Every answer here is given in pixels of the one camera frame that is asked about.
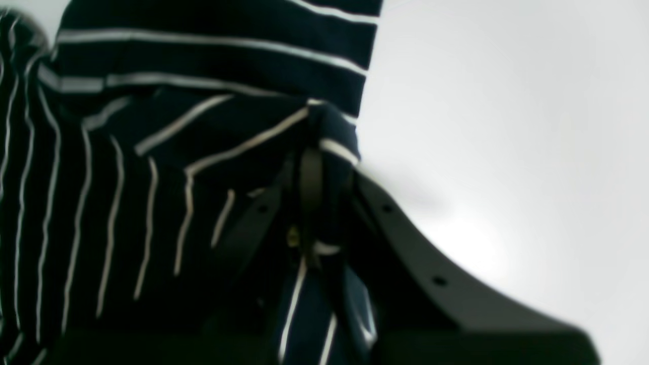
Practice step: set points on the black white striped t-shirt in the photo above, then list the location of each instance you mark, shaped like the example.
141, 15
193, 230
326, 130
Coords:
134, 143

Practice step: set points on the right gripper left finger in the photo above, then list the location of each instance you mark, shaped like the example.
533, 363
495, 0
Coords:
225, 309

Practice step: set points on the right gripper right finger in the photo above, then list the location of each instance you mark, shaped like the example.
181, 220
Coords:
427, 309

